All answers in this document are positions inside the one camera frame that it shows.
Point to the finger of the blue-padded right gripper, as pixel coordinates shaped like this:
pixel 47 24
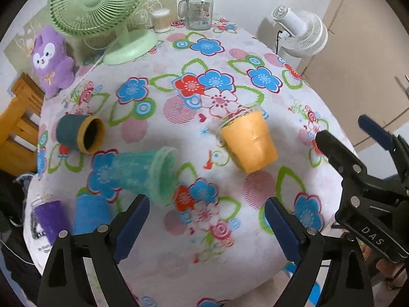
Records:
pixel 351 168
pixel 395 145

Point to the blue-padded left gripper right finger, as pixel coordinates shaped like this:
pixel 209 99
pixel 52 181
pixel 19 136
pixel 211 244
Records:
pixel 300 245

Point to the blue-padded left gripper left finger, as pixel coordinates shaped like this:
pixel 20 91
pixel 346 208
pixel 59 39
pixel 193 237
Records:
pixel 109 247

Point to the orange plastic cup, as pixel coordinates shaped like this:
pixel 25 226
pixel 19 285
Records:
pixel 247 136

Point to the blue plastic cup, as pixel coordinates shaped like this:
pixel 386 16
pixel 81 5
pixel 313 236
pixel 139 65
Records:
pixel 91 212

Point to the purple plastic cup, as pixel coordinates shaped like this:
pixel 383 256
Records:
pixel 51 216

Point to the green translucent plastic cup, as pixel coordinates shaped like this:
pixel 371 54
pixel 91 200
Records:
pixel 151 173

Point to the teal cup orange rim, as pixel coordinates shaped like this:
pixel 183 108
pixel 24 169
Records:
pixel 84 133

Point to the person's right hand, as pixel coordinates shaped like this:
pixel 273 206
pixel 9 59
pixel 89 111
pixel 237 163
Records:
pixel 381 270

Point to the black clothing pile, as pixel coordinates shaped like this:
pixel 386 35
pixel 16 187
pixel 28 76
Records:
pixel 13 247

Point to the white standing fan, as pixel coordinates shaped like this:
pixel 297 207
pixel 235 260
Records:
pixel 301 34

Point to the floral tablecloth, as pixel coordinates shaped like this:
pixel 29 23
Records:
pixel 211 244

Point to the wooden chair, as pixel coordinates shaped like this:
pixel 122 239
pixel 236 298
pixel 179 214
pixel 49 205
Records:
pixel 19 134

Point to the purple plush toy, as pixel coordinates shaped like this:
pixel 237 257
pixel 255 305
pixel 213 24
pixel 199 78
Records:
pixel 50 62

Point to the glass mason jar green lid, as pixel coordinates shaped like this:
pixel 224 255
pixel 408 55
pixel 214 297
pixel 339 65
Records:
pixel 196 14

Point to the cotton swab container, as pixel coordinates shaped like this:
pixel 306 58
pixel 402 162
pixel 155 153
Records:
pixel 161 20

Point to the green desk fan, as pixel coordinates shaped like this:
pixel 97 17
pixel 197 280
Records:
pixel 93 18

